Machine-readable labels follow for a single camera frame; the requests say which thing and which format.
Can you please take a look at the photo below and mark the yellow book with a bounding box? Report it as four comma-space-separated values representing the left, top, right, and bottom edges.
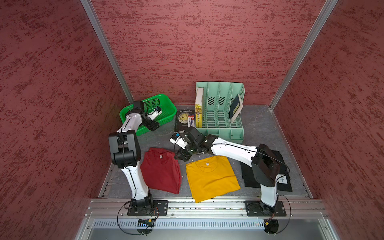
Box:
195, 87, 204, 128

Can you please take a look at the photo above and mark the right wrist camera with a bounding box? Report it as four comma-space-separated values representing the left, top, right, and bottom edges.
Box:
170, 133, 188, 149

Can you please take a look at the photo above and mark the green plastic basket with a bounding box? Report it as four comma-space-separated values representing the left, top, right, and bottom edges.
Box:
119, 94, 177, 136

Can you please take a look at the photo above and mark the dark green notebook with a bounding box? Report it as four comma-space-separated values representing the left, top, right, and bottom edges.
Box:
229, 94, 243, 123

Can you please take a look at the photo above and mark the black moon book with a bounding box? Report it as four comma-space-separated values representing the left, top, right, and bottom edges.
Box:
175, 109, 196, 134

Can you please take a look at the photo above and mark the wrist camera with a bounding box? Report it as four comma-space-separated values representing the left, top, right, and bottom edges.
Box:
170, 133, 188, 149
147, 106, 162, 121

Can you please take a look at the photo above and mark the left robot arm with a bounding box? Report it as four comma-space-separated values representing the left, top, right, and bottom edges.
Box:
109, 101, 162, 214

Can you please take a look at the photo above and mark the red t-shirt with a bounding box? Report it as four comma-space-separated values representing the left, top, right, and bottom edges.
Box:
141, 148, 182, 195

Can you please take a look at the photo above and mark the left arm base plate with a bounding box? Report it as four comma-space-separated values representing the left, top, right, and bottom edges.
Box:
127, 200, 169, 217

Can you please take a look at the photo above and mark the left corner metal profile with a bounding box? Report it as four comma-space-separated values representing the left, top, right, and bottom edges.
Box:
81, 0, 134, 104

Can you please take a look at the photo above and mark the right corner metal profile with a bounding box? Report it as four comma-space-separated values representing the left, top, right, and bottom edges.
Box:
269, 0, 338, 112

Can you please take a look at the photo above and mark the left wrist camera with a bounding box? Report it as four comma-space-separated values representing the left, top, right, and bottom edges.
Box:
147, 106, 162, 121

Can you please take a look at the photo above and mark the black t-shirt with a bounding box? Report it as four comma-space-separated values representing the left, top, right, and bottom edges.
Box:
240, 163, 293, 192

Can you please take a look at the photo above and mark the aluminium rail frame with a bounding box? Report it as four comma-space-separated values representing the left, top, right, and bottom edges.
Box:
75, 196, 339, 240

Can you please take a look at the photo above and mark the yellow t-shirt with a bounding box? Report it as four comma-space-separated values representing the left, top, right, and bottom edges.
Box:
186, 156, 241, 203

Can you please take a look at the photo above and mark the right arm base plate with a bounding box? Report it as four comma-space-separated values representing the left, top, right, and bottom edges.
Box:
245, 201, 287, 218

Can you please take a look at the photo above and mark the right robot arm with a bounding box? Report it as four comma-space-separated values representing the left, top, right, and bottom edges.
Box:
170, 127, 287, 216

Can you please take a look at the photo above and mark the corner metal profile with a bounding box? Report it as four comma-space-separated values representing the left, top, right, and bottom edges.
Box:
81, 0, 134, 104
269, 0, 338, 112

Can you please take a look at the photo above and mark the pencil box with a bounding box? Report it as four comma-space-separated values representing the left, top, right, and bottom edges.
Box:
188, 115, 196, 128

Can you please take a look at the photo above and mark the mint green file organizer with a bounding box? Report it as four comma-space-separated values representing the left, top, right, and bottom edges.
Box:
196, 82, 245, 144

